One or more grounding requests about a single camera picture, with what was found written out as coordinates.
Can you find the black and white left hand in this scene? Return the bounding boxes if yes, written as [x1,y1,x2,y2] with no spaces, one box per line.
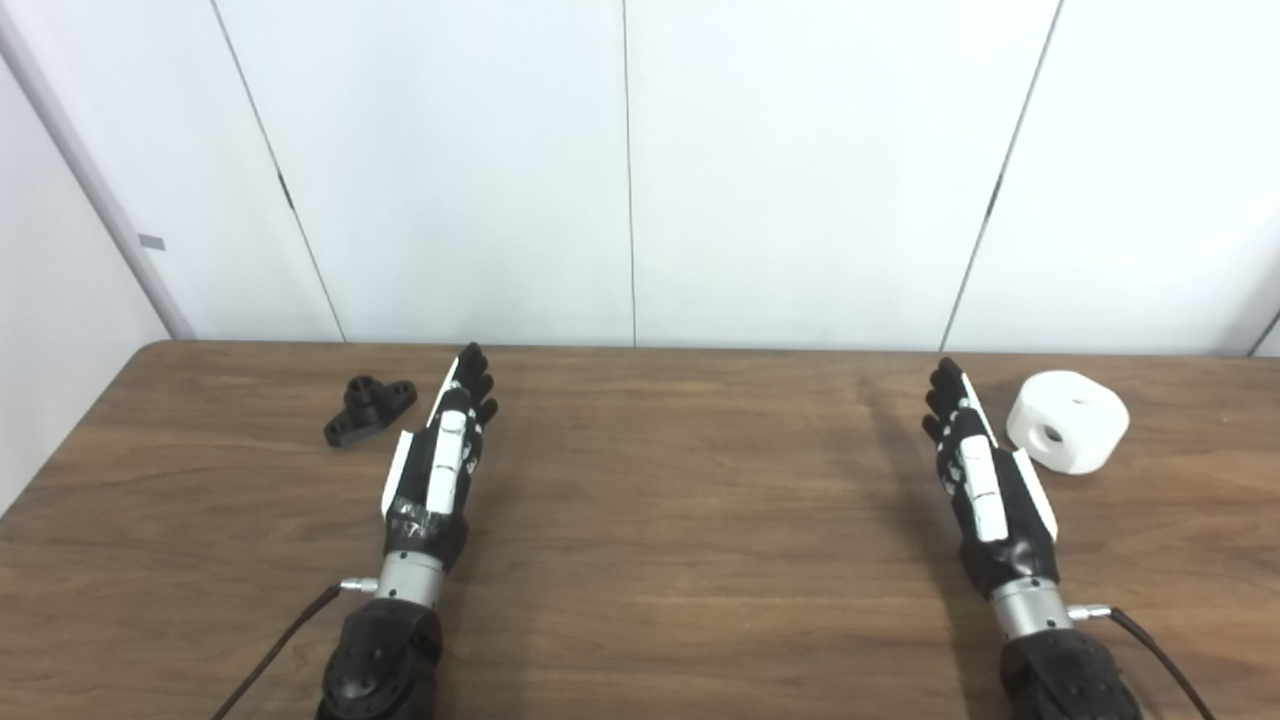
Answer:
[380,342,499,574]

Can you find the grey wall post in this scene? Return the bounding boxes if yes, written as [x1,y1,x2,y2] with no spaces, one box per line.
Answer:
[0,0,197,341]

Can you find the round white plastic piece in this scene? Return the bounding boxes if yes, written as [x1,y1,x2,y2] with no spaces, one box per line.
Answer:
[1006,370,1131,476]

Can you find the black and white right hand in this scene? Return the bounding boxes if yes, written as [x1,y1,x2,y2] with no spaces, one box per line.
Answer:
[921,357,1060,601]

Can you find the black flanged holder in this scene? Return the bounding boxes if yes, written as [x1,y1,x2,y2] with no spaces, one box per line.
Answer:
[323,375,418,448]

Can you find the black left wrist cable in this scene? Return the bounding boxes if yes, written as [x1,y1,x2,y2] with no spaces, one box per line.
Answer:
[210,577,381,720]

